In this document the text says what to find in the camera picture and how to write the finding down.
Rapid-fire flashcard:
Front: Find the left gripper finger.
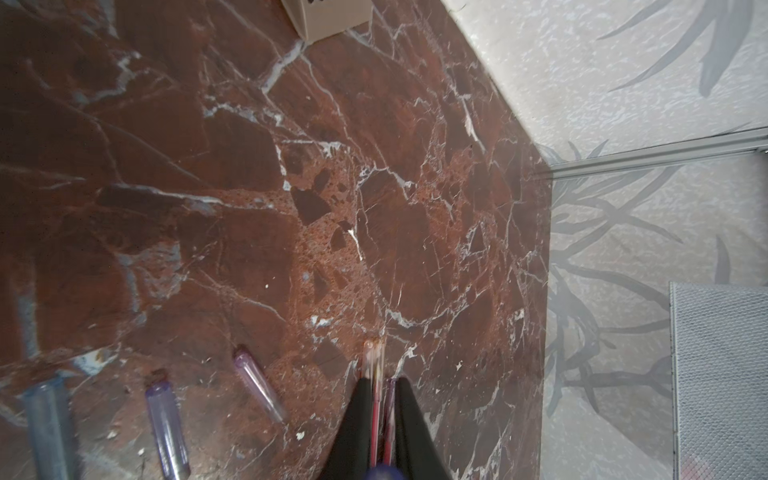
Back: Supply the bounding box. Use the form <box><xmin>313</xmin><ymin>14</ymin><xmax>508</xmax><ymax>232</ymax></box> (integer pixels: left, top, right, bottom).
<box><xmin>395</xmin><ymin>377</ymin><xmax>450</xmax><ymax>480</ymax></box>

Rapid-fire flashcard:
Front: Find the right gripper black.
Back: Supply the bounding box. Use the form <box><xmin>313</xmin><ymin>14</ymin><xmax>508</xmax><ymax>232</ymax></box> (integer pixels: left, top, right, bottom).
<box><xmin>318</xmin><ymin>378</ymin><xmax>406</xmax><ymax>480</ymax></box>

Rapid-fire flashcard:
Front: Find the red pencil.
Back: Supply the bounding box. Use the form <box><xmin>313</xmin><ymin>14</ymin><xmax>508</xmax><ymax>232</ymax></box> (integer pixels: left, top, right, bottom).
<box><xmin>368</xmin><ymin>377</ymin><xmax>384</xmax><ymax>468</ymax></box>

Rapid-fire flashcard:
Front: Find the clear cap of red pencil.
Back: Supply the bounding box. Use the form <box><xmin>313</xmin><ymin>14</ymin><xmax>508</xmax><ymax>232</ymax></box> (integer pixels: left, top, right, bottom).
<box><xmin>362</xmin><ymin>338</ymin><xmax>386</xmax><ymax>384</ymax></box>

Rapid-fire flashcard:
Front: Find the violet cap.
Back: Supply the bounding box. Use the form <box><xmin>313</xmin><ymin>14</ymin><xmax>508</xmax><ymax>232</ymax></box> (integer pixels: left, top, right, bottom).
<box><xmin>233</xmin><ymin>348</ymin><xmax>288</xmax><ymax>424</ymax></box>

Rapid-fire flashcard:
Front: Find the purple cap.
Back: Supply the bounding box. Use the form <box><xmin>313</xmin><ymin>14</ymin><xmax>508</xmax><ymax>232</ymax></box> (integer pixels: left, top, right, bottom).
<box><xmin>145</xmin><ymin>380</ymin><xmax>191</xmax><ymax>479</ymax></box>

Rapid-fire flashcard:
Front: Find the blue tinted cap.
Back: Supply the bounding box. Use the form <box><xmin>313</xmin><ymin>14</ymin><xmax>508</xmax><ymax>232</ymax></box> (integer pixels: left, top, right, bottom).
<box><xmin>22</xmin><ymin>377</ymin><xmax>79</xmax><ymax>479</ymax></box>

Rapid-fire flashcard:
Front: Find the maroon capped pencil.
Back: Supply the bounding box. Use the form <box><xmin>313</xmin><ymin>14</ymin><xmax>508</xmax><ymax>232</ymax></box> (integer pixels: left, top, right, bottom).
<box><xmin>381</xmin><ymin>378</ymin><xmax>396</xmax><ymax>465</ymax></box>

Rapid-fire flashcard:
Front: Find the brown drain grate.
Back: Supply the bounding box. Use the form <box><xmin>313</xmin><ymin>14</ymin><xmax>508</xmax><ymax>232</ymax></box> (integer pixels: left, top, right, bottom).
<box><xmin>281</xmin><ymin>0</ymin><xmax>373</xmax><ymax>44</ymax></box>

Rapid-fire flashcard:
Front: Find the white wire mesh basket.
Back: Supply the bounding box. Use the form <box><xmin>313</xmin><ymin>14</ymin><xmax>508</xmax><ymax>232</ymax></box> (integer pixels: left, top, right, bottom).
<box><xmin>670</xmin><ymin>282</ymin><xmax>767</xmax><ymax>479</ymax></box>

